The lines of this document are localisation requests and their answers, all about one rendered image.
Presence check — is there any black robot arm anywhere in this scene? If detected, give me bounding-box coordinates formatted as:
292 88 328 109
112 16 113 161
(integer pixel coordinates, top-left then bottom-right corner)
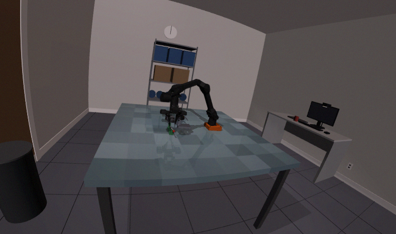
160 79 219 126

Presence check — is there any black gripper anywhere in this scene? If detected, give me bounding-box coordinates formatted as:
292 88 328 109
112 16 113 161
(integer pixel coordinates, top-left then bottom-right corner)
160 102 187 124

